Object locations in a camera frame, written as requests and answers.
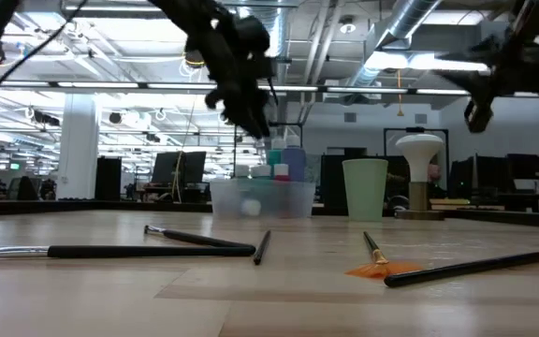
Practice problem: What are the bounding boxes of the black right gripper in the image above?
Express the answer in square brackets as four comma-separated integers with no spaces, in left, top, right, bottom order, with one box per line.
[435,27,539,135]

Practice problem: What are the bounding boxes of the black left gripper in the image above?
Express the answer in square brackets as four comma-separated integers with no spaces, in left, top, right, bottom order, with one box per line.
[202,45,274,139]

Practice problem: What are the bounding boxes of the small red paint bottle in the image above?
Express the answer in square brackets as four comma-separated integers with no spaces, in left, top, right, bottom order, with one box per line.
[272,163,291,183]

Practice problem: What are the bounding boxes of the large lavender paint bottle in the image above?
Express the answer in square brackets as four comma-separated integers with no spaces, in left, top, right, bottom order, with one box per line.
[281,134,307,183]

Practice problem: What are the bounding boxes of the thin black paintbrush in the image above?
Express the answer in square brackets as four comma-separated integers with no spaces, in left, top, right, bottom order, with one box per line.
[252,229,273,266]

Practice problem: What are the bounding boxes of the black paintbrush silver ferrule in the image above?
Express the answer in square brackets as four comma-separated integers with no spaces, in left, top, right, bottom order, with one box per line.
[143,225,256,249]
[0,244,257,259]

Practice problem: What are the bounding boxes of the black paintbrush orange bristles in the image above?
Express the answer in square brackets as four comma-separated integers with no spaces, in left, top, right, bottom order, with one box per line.
[383,246,539,288]

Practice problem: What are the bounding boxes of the orange fan paintbrush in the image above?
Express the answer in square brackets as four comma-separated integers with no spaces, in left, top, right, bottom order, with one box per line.
[344,230,424,281]

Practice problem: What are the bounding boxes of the dark office monitor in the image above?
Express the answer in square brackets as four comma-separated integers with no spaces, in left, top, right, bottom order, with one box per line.
[506,153,539,182]
[477,154,508,188]
[183,151,208,184]
[152,152,184,184]
[449,156,479,191]

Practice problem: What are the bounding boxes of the clear plastic bin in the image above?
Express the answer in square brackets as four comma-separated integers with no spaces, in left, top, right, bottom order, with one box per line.
[209,180,317,220]

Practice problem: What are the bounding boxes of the black equipment box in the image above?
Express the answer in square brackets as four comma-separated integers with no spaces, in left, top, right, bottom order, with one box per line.
[320,147,369,211]

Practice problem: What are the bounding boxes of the pale green plastic cup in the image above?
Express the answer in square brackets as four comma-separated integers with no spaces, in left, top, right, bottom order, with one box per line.
[342,158,389,222]

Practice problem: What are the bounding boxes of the tall black cabinet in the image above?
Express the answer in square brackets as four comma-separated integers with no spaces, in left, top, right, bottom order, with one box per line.
[95,155,124,201]

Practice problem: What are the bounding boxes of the white building pillar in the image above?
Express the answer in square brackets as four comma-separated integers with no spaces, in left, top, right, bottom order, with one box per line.
[56,92,101,201]

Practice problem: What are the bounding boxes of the silver spiral air duct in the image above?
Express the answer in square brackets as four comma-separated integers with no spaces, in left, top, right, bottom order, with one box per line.
[343,0,442,88]
[250,0,290,60]

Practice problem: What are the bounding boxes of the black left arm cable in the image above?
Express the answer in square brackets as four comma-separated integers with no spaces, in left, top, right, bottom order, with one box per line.
[0,0,88,108]

